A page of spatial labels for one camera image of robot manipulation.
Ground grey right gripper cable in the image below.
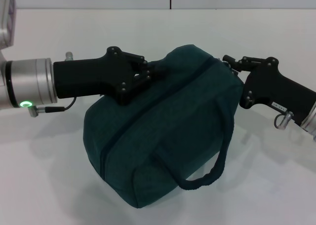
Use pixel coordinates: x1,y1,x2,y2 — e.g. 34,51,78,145
273,111,295,131

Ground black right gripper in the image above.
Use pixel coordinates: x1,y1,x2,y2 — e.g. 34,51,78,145
222,53,316,129

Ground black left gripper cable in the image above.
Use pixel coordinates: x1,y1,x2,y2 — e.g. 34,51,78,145
28,96,77,117

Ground dark teal fabric bag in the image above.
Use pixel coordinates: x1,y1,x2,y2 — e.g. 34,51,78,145
82,44,244,203

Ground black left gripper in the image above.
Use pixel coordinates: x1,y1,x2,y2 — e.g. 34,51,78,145
52,46,169,105

